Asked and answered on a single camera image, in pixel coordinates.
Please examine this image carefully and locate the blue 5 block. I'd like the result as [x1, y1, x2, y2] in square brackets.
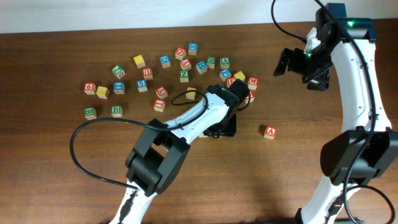
[136, 80, 147, 92]

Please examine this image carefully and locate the blue X block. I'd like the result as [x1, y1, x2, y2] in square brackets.
[188, 42, 198, 55]

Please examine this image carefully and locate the yellow block centre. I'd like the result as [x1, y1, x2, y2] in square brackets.
[185, 87, 196, 100]

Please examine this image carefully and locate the red 6 block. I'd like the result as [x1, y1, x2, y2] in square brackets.
[83, 82, 96, 95]

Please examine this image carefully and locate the red Y block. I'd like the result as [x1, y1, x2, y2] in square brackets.
[180, 58, 192, 71]

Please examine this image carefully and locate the red 3 block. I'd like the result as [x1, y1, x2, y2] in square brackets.
[244, 91, 255, 104]

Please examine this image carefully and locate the blue D block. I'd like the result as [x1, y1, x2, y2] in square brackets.
[160, 55, 171, 68]

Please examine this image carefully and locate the blue H block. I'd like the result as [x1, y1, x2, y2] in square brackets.
[197, 60, 208, 74]

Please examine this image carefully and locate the yellow block far left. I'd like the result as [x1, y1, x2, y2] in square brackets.
[96, 86, 109, 99]

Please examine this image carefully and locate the red C block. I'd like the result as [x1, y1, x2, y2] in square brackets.
[175, 47, 187, 60]

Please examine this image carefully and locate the green N block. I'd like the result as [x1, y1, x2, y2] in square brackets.
[206, 57, 216, 69]

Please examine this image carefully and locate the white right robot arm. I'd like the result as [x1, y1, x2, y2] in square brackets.
[274, 3, 397, 223]

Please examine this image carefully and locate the green b block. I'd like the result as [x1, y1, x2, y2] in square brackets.
[84, 107, 97, 120]
[111, 105, 123, 118]

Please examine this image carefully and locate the blue P block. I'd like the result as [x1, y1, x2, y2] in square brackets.
[220, 68, 231, 82]

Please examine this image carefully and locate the red E block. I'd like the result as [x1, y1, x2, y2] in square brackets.
[226, 77, 236, 88]

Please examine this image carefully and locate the yellow block top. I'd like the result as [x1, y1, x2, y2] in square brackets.
[133, 55, 146, 68]

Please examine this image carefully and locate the green J block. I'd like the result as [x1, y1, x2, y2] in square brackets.
[111, 65, 125, 79]

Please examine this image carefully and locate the green Z block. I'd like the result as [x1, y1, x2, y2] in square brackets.
[180, 70, 189, 83]

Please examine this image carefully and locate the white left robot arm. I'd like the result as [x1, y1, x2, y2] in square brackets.
[112, 80, 249, 223]

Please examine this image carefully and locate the red A block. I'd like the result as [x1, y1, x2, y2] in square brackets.
[264, 126, 277, 139]

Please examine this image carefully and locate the aluminium rail table edge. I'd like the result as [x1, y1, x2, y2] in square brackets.
[334, 219, 365, 224]

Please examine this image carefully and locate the red M block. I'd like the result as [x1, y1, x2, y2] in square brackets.
[248, 77, 259, 90]

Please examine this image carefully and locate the green V block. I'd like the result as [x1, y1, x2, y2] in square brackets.
[220, 57, 230, 70]

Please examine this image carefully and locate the blue block left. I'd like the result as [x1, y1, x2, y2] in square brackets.
[113, 82, 125, 95]

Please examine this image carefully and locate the red U block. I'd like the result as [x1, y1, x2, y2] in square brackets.
[142, 68, 153, 80]

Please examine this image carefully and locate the red K block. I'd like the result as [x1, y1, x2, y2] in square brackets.
[155, 86, 168, 100]

